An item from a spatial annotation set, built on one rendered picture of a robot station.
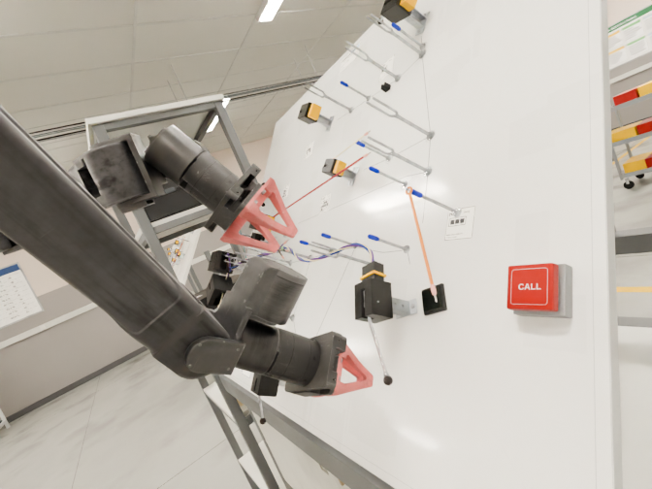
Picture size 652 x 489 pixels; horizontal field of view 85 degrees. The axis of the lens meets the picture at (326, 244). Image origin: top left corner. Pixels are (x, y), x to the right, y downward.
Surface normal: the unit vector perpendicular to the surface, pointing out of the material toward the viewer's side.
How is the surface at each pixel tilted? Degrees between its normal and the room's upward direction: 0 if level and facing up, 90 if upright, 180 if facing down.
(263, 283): 117
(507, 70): 51
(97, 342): 90
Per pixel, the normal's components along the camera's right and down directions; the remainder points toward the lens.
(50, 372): 0.50, -0.11
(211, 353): 0.62, 0.31
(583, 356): -0.84, -0.26
